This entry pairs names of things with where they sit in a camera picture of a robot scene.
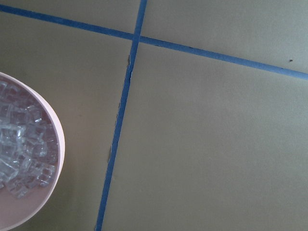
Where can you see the pink bowl of ice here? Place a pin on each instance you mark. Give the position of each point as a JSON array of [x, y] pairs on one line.
[[32, 148]]

